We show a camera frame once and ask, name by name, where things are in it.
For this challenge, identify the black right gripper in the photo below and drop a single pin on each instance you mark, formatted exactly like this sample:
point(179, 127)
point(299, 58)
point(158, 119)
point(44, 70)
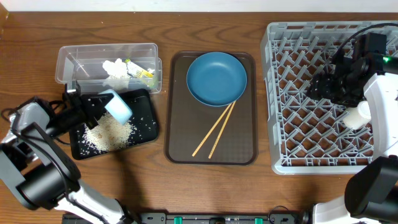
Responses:
point(325, 88)

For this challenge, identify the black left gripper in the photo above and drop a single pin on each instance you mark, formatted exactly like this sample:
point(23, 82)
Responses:
point(81, 109)

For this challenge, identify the light blue bowl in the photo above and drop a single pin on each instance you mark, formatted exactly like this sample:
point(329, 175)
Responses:
point(117, 107)

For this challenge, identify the leftover rice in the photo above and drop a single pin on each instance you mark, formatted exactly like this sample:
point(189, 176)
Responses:
point(109, 133)

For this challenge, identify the white paper napkin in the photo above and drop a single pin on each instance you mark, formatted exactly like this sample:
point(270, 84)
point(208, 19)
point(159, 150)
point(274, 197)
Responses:
point(116, 70)

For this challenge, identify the white cup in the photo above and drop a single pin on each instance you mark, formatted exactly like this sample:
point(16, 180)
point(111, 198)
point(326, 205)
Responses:
point(357, 117)

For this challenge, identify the yellow snack wrapper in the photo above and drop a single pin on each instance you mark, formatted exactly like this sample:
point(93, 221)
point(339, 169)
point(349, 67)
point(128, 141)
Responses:
point(146, 76)

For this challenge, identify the dark blue plate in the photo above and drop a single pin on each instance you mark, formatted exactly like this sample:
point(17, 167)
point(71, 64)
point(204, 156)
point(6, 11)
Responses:
point(216, 79)

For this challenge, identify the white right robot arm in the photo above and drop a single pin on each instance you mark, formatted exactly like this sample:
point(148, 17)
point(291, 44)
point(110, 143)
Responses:
point(370, 195)

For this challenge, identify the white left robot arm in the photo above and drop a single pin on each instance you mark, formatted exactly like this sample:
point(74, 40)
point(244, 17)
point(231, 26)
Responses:
point(40, 174)

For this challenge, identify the clear plastic waste bin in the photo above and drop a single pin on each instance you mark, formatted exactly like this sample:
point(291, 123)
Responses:
point(84, 63)

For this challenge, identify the grey dishwasher rack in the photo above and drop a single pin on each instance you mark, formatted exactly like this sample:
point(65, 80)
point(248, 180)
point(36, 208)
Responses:
point(308, 136)

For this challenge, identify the black plastic waste tray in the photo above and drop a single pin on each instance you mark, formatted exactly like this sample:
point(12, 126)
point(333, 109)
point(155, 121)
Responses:
point(143, 124)

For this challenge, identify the brown serving tray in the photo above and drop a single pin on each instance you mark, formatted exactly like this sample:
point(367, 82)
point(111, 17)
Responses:
point(188, 120)

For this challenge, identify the right wooden chopstick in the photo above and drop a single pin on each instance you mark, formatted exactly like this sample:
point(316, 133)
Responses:
point(221, 130)

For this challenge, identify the wooden chopstick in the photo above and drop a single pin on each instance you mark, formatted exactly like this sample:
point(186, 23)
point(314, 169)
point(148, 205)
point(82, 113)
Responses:
point(212, 128)
point(221, 130)

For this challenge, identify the left wooden chopstick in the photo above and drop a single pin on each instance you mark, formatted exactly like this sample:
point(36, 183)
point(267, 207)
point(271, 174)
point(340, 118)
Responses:
point(212, 128)

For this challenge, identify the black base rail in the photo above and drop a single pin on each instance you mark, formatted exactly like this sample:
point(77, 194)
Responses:
point(277, 215)

